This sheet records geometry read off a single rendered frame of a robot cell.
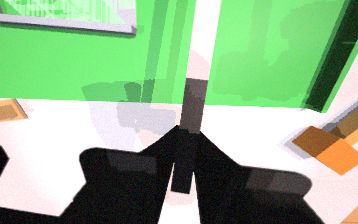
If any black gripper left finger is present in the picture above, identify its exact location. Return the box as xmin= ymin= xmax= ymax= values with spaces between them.
xmin=78 ymin=125 xmax=179 ymax=224

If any green flat mat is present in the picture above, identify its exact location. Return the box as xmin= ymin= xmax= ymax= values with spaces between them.
xmin=0 ymin=0 xmax=355 ymax=108

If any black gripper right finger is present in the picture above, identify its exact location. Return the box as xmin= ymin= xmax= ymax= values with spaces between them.
xmin=194 ymin=131 xmax=313 ymax=224

